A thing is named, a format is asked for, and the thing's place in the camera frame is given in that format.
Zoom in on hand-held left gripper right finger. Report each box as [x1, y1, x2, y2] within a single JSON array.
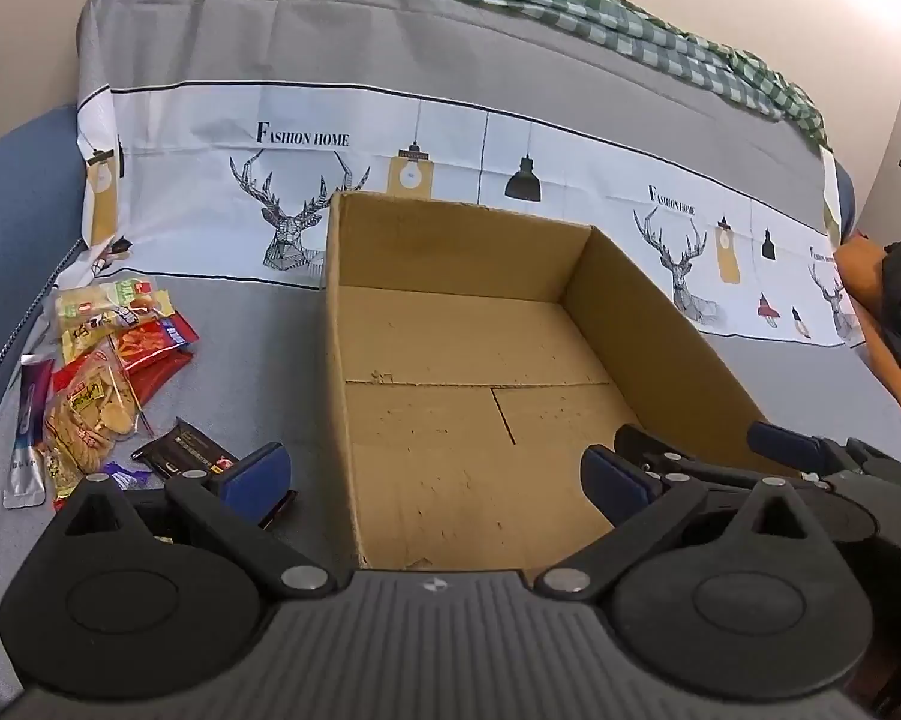
[[533, 444, 837, 601]]

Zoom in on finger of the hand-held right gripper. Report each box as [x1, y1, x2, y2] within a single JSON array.
[[749, 422, 849, 470], [615, 425, 804, 492]]

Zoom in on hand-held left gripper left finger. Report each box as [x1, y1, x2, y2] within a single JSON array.
[[41, 441, 339, 601]]

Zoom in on black snack bar packet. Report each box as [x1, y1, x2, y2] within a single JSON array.
[[131, 418, 298, 530]]

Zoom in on cardboard box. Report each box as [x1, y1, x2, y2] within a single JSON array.
[[323, 191, 804, 571]]

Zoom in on purple toothpaste tube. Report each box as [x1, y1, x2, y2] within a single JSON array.
[[2, 356, 56, 511]]

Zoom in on purple candy wrapper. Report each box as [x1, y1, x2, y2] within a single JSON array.
[[106, 461, 155, 488]]

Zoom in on dark red snack packet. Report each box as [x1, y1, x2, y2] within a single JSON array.
[[121, 351, 195, 410]]

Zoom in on red chips packet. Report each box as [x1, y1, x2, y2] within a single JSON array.
[[109, 315, 198, 376]]

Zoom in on clear biscuit packet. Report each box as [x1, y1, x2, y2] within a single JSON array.
[[38, 352, 155, 500]]

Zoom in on yellow snack packet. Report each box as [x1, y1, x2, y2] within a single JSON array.
[[61, 291, 178, 361]]

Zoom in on green-label cracker packet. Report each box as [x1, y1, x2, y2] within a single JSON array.
[[53, 277, 159, 317]]

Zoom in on blue fabric cushion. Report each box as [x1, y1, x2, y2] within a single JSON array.
[[0, 105, 84, 451]]

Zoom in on grey deer-print bed sheet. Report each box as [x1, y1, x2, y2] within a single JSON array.
[[0, 0, 901, 720]]

